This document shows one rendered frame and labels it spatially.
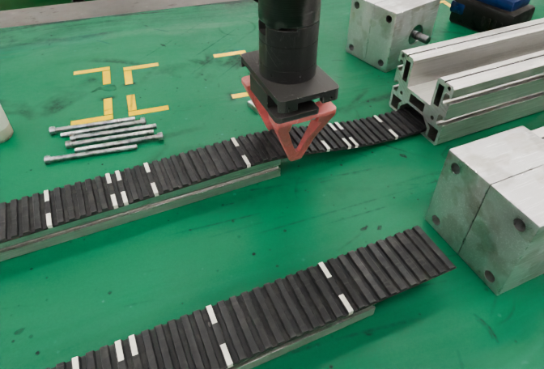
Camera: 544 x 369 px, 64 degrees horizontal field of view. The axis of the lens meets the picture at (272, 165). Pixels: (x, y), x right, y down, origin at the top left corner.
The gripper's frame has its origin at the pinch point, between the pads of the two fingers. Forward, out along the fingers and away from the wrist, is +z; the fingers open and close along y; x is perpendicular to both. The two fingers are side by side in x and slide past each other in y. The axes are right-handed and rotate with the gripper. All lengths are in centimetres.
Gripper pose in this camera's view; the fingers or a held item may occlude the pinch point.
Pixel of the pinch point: (285, 140)
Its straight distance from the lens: 50.1
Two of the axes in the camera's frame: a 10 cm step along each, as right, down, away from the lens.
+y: -4.1, -6.1, 6.8
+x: -9.1, 2.7, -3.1
